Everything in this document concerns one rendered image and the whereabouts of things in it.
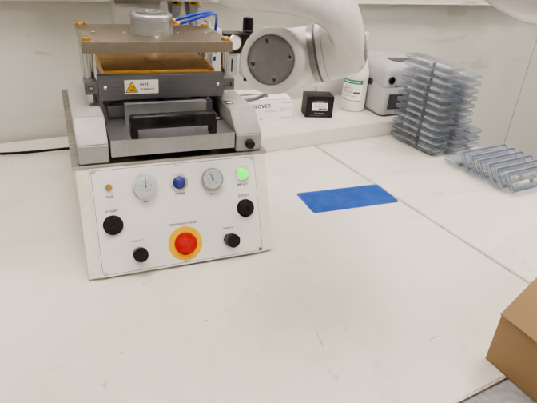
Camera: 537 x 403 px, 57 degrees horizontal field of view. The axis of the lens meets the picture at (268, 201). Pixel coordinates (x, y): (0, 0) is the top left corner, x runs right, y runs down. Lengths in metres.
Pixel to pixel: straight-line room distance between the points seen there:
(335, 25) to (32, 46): 1.01
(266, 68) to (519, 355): 0.53
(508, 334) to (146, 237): 0.59
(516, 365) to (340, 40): 0.51
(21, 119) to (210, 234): 0.77
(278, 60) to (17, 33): 0.94
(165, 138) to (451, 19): 1.54
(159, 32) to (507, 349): 0.79
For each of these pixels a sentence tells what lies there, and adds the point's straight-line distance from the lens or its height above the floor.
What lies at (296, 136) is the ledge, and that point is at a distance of 1.45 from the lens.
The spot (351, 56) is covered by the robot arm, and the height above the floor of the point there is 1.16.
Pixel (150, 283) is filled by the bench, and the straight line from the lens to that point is 0.89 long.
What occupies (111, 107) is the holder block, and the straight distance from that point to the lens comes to 0.97.
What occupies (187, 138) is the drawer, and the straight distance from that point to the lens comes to 0.90.
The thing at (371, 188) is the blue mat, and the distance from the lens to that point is 1.28.
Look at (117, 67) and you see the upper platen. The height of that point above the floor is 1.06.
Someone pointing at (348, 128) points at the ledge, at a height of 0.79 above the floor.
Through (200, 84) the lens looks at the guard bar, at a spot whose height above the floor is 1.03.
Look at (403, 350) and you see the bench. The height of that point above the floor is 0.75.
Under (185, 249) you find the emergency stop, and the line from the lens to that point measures 0.91.
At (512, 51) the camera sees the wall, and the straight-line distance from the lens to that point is 2.57.
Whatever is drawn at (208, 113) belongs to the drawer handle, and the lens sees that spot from 0.89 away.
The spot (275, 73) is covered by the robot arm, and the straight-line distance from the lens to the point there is 0.64.
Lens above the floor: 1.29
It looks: 28 degrees down
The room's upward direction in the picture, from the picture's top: 5 degrees clockwise
